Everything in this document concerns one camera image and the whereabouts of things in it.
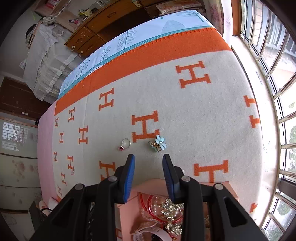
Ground red bangle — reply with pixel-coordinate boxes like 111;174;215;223
139;193;186;225

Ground stack of books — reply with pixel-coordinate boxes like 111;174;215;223
156;0;202;14

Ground pink jewelry tray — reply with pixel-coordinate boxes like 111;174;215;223
114;178;240;241

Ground light blue plant-print sheet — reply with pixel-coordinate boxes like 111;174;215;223
58;10;213;98

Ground orange H pattern blanket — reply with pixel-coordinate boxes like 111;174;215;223
52;28;262;220

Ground wooden desk with drawers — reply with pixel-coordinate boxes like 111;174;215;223
65;0;164;58

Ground gold crystal brooch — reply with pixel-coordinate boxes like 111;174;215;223
161;198;184;237

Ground white lace cloth cover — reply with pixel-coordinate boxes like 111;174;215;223
23;23;83;104

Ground pink bed sheet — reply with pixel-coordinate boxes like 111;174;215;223
37;101;57;204

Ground pearl bracelet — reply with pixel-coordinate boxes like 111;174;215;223
140;195;167;230

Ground wooden bookshelf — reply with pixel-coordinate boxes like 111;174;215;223
34;0;96;32

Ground window metal grille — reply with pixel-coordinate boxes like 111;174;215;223
231;1;295;240

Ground silver ring with pink stone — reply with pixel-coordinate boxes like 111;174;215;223
118;138;132;152

